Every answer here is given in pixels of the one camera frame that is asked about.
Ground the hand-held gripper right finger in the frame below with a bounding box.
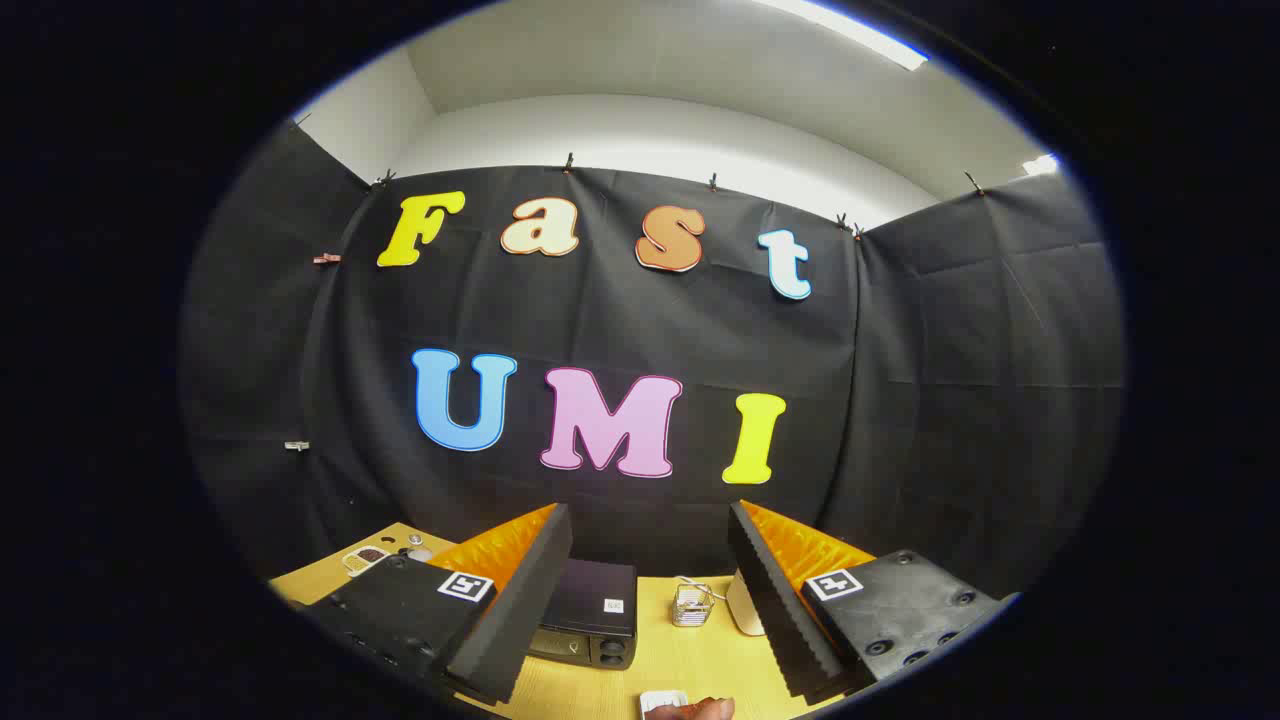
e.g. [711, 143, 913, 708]
[727, 500, 1011, 701]

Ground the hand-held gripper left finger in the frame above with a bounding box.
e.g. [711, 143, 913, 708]
[300, 503, 574, 706]

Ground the black toaster oven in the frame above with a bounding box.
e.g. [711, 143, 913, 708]
[527, 558, 639, 671]

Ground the white slot toaster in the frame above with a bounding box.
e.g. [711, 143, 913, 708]
[727, 568, 769, 637]

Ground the black backdrop cloth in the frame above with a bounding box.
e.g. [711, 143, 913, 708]
[180, 115, 1126, 601]

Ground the clear wire holder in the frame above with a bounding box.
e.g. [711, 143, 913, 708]
[672, 582, 716, 628]

